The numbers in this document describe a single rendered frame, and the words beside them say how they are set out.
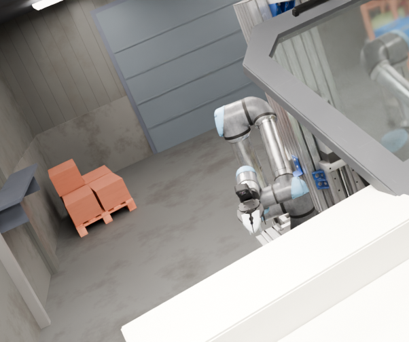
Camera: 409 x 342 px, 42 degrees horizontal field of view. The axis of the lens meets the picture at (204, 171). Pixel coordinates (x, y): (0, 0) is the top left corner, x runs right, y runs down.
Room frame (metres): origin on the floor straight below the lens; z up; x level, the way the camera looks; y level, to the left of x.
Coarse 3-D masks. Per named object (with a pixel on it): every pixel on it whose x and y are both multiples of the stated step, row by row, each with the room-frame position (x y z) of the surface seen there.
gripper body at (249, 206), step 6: (252, 198) 1.69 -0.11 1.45; (258, 198) 1.75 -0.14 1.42; (240, 204) 1.69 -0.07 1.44; (246, 204) 1.68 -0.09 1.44; (252, 204) 1.66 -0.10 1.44; (258, 204) 1.65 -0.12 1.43; (240, 210) 1.66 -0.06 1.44; (246, 210) 1.65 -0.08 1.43; (252, 210) 1.65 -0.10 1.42; (264, 216) 1.69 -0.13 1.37; (252, 222) 1.66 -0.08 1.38; (264, 222) 1.66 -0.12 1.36
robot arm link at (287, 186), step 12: (252, 96) 2.14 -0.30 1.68; (252, 108) 2.08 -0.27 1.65; (264, 108) 2.07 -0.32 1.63; (252, 120) 2.09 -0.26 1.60; (264, 120) 2.04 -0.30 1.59; (276, 120) 2.06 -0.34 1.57; (264, 132) 2.01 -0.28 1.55; (276, 132) 2.00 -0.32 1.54; (264, 144) 1.99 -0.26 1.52; (276, 144) 1.96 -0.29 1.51; (276, 156) 1.92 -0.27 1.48; (276, 168) 1.89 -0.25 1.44; (288, 168) 1.88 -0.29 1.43; (276, 180) 1.87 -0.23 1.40; (288, 180) 1.84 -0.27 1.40; (300, 180) 1.86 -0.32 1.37; (276, 192) 1.83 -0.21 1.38; (288, 192) 1.82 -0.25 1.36; (300, 192) 1.81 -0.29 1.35
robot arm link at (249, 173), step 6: (240, 168) 1.89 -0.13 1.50; (246, 168) 1.87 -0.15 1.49; (252, 168) 1.88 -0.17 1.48; (240, 174) 1.85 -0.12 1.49; (246, 174) 1.83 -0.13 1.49; (252, 174) 1.83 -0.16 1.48; (240, 180) 1.82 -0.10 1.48; (246, 180) 1.79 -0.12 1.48; (252, 180) 1.79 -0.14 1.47; (258, 186) 1.84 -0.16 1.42
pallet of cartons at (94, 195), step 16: (64, 176) 6.96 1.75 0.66; (80, 176) 7.00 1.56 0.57; (96, 176) 7.17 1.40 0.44; (112, 176) 6.82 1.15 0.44; (64, 192) 6.94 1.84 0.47; (80, 192) 6.72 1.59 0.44; (96, 192) 6.45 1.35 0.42; (112, 192) 6.51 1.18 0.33; (128, 192) 6.57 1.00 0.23; (80, 208) 6.40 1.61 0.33; (96, 208) 6.44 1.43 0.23; (112, 208) 6.54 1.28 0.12; (128, 208) 6.53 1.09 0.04; (80, 224) 6.38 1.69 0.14
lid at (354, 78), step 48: (336, 0) 1.85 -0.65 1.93; (384, 0) 1.82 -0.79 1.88; (288, 48) 1.71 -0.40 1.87; (336, 48) 1.65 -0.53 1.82; (384, 48) 1.60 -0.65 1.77; (288, 96) 1.48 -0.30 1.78; (336, 96) 1.46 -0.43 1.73; (384, 96) 1.41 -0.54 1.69; (336, 144) 1.29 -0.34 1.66; (384, 144) 1.26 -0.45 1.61; (384, 192) 1.14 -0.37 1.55
